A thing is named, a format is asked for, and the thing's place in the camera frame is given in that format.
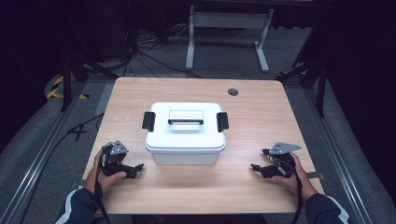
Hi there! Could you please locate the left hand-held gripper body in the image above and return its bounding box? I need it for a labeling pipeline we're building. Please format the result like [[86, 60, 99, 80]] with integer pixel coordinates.
[[100, 139, 135, 177]]

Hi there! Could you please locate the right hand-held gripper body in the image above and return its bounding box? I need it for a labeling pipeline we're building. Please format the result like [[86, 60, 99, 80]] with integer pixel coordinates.
[[262, 141, 303, 179]]

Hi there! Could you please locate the white plastic storage box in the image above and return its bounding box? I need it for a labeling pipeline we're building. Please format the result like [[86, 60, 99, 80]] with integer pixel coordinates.
[[145, 143, 227, 166]]

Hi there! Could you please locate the white box lid black handle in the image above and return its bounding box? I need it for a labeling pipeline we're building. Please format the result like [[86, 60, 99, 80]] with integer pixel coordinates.
[[141, 102, 230, 153]]

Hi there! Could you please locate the person's right hand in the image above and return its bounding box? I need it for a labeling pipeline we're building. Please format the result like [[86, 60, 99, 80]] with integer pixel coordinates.
[[270, 151, 319, 201]]

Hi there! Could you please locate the person's left hand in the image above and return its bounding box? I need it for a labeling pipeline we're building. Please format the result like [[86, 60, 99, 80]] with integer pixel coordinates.
[[83, 149, 128, 196]]

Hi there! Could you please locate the black metal stand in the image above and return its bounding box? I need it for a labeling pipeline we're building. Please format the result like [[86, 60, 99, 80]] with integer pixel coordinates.
[[276, 59, 329, 119], [60, 50, 120, 113]]

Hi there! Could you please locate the yellow black floor tape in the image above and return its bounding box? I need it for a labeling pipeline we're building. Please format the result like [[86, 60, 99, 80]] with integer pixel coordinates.
[[46, 76, 91, 101]]

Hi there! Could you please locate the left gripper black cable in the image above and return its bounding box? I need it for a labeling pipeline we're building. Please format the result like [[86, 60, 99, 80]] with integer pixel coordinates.
[[93, 153, 112, 224]]

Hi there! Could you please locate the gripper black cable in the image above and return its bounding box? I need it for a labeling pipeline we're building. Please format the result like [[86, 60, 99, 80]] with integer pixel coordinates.
[[93, 153, 112, 224], [290, 169, 304, 224]]

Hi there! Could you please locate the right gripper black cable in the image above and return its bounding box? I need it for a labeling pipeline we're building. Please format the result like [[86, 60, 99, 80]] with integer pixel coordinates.
[[290, 169, 304, 224]]

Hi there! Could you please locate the thin black floor cable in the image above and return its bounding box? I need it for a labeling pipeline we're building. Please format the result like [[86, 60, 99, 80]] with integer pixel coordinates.
[[18, 112, 106, 224]]

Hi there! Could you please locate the grey metal floor rail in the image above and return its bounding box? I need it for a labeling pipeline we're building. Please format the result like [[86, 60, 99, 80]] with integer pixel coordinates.
[[0, 81, 87, 224], [302, 87, 376, 224]]

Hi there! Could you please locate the black floor cable bundle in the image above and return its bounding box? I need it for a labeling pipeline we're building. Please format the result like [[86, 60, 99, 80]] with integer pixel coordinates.
[[122, 21, 204, 79]]

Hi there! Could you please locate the grey metal desk frame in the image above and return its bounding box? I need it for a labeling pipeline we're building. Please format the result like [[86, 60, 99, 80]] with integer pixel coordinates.
[[185, 4, 276, 74]]

